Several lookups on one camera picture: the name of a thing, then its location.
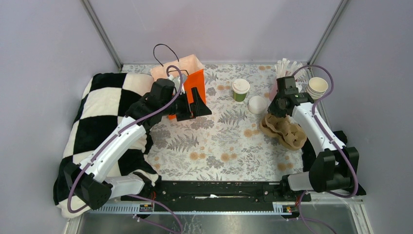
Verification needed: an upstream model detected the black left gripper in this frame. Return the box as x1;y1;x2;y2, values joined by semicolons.
161;87;212;121

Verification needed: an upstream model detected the orange paper gift bag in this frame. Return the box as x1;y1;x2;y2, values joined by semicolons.
150;44;207;103

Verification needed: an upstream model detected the green paper coffee cup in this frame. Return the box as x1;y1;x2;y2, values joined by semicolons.
233;91;247;102

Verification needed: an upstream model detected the clear white plastic cup lid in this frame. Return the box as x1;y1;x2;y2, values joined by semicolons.
232;78;250;95

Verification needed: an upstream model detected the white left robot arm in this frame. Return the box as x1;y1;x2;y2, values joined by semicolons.
64;78;212;214

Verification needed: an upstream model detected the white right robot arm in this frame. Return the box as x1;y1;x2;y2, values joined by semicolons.
268;76;366;201

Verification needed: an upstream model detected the stack of white plastic lids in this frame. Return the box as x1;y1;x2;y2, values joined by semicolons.
247;96;268;115

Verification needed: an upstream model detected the bundle of white wrapped straws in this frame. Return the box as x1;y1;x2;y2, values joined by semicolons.
275;58;308;82

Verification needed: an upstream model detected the stack of green paper cups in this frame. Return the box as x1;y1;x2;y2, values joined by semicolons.
305;77;329;100

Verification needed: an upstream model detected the floral patterned table mat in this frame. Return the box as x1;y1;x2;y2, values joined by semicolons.
119;64;303;181

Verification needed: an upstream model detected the black t-shirt with logo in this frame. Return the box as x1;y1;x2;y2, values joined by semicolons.
289;140;367;197

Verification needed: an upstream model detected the black white checkered blanket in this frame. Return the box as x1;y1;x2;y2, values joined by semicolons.
53;73;161;218

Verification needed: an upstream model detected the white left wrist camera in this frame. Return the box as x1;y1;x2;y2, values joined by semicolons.
168;75;182;90

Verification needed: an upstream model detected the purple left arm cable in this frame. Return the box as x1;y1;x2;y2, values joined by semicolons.
67;65;185;234

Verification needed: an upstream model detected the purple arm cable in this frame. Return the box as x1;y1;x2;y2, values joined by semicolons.
67;65;185;234
290;64;359;234

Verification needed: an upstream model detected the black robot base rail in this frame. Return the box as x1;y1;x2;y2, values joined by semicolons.
120;180;312;213

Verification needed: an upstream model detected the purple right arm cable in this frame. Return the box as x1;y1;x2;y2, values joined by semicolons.
290;64;359;234

